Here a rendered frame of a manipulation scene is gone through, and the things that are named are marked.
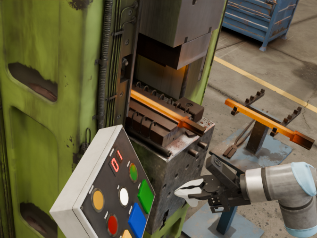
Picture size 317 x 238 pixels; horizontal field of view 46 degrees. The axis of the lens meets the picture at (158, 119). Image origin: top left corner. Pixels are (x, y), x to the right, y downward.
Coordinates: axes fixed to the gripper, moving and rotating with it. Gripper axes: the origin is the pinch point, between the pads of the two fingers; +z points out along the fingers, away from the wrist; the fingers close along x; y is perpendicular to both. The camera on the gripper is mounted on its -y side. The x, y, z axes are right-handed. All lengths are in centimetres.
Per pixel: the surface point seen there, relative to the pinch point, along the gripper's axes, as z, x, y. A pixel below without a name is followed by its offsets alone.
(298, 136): -34, 64, 33
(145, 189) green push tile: 10.2, 1.0, -1.4
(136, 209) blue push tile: 10.2, -8.4, -2.3
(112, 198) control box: 10.9, -14.4, -12.5
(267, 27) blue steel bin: -18, 411, 98
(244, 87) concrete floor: 14, 288, 115
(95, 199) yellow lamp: 10.6, -20.8, -18.5
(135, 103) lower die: 26, 52, -6
